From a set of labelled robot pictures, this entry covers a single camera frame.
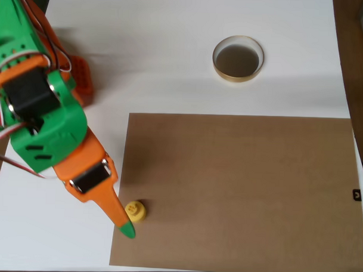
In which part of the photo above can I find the white and red servo cable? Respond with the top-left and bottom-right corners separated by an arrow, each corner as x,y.
0,120 -> 50,180

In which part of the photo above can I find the brown cardboard mat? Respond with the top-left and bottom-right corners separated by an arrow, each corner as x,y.
108,110 -> 363,272

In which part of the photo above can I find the white base board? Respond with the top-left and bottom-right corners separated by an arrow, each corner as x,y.
0,0 -> 363,272

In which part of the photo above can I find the small yellow peg piece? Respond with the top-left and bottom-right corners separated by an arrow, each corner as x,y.
123,199 -> 148,224

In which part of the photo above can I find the round shallow gold-rimmed bowl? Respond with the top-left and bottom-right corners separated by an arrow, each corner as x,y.
212,34 -> 266,85

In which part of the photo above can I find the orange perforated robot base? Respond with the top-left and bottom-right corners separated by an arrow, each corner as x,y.
66,55 -> 95,107

